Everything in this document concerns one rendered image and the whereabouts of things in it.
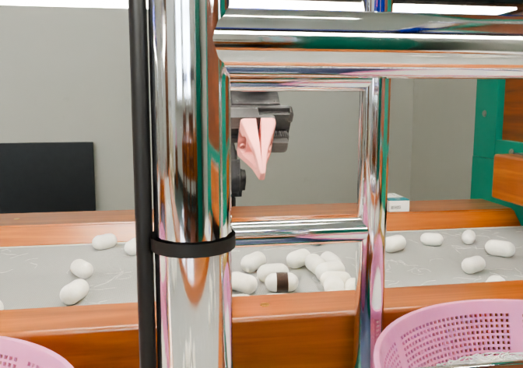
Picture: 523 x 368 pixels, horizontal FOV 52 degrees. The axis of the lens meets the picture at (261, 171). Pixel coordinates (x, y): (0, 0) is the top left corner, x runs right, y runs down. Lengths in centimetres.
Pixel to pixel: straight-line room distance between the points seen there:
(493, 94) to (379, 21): 88
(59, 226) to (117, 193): 188
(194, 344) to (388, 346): 28
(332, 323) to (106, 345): 19
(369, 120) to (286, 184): 236
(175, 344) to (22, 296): 47
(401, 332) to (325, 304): 7
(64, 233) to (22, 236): 6
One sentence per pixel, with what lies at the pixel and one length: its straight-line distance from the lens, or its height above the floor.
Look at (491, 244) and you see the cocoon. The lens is 77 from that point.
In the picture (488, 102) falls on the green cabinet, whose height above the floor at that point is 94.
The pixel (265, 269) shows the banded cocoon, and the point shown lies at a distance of 60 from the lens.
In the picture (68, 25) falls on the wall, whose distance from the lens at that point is 271.
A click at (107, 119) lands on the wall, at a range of 267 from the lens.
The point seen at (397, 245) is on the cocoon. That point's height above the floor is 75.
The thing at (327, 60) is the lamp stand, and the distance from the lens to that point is 16.
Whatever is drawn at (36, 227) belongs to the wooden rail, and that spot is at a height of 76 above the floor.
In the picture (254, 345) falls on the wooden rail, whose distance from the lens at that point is 47.
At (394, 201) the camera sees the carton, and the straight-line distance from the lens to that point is 89.
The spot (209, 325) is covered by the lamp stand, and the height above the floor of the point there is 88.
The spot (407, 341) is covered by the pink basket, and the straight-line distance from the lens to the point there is 46.
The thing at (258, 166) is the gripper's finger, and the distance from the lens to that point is 68.
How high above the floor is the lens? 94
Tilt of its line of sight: 8 degrees down
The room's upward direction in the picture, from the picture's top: straight up
